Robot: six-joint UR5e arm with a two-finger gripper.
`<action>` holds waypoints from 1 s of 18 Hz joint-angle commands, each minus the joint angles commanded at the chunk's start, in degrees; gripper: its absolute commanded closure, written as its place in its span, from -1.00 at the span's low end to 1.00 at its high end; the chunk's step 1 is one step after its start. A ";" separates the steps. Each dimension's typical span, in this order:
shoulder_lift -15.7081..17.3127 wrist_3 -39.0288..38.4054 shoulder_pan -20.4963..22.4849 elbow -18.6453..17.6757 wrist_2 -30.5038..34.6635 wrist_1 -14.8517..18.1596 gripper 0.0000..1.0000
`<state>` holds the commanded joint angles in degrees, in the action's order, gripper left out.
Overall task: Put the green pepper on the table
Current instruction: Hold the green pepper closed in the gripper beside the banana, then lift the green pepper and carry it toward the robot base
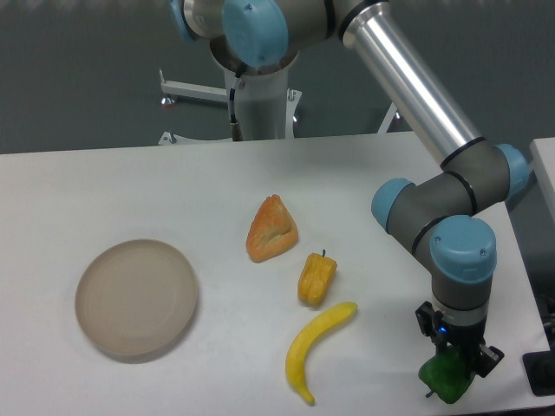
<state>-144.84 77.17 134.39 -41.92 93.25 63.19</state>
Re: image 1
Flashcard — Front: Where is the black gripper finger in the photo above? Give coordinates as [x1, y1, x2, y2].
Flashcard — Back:
[473, 344, 505, 378]
[415, 301, 441, 345]

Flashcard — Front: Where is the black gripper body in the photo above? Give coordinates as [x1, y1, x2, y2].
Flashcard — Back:
[430, 305, 487, 352]

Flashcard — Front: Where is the green toy pepper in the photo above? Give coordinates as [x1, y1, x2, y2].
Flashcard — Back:
[418, 346, 473, 404]

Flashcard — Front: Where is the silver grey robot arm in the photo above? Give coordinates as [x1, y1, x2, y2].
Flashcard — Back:
[169, 1, 529, 377]

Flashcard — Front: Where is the yellow toy pepper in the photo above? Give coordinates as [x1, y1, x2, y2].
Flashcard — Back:
[297, 250, 337, 307]

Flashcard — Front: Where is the black box at right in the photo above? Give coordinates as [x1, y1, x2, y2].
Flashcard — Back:
[522, 351, 554, 397]

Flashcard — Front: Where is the yellow toy banana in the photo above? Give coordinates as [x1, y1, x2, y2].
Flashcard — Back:
[284, 302, 358, 406]

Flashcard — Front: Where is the orange toy croissant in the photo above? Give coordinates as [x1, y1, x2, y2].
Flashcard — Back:
[245, 194, 299, 263]

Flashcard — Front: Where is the white robot stand base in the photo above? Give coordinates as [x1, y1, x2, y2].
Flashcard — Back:
[156, 64, 408, 146]

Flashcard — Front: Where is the beige round plate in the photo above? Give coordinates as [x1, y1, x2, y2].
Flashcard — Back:
[75, 239, 199, 362]

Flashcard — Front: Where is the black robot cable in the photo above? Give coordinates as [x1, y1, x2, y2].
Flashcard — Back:
[228, 62, 248, 142]

